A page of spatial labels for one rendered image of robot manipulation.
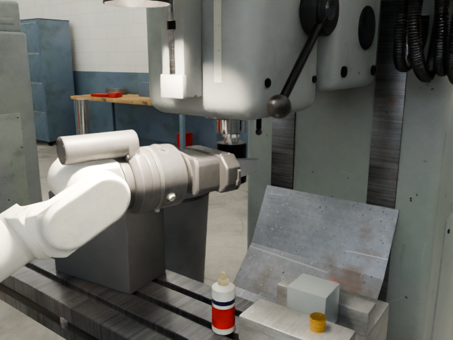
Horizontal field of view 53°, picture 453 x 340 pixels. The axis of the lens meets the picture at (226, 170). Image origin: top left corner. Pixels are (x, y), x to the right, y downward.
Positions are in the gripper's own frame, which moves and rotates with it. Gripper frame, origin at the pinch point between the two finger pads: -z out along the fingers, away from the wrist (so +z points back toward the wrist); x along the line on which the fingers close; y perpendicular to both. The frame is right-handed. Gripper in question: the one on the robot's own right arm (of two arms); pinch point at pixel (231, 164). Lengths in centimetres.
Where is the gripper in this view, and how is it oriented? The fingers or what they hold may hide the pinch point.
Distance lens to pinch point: 71.1
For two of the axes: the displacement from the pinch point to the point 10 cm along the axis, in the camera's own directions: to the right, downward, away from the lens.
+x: -6.1, -1.9, 7.7
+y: 0.0, 9.7, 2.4
